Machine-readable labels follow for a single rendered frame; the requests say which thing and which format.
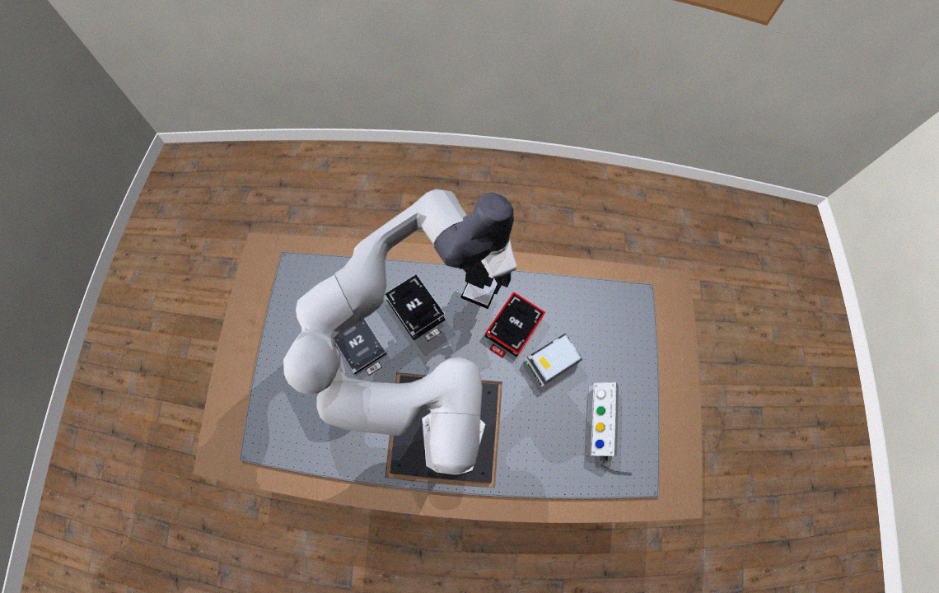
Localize black rectangular nest with red border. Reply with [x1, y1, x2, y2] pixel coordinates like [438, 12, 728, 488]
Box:
[484, 292, 545, 357]

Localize white button panel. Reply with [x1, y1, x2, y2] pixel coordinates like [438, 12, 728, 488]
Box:
[586, 382, 632, 475]

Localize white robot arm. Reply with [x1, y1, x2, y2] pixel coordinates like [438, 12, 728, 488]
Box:
[283, 189, 516, 474]

